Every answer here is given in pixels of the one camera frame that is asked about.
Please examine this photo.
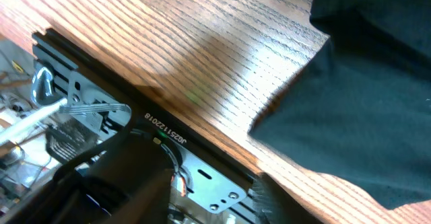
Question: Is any silver metal mounting bracket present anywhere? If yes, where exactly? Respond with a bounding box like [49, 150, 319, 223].
[171, 145, 247, 214]

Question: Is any black t-shirt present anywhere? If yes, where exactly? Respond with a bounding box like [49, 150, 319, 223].
[250, 0, 430, 209]

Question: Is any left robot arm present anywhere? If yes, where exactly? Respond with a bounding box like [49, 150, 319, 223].
[1, 119, 183, 223]

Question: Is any grey flat ribbon cable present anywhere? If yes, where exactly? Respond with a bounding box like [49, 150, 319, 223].
[59, 102, 132, 116]

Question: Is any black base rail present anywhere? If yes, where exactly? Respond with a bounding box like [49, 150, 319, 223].
[32, 28, 324, 224]

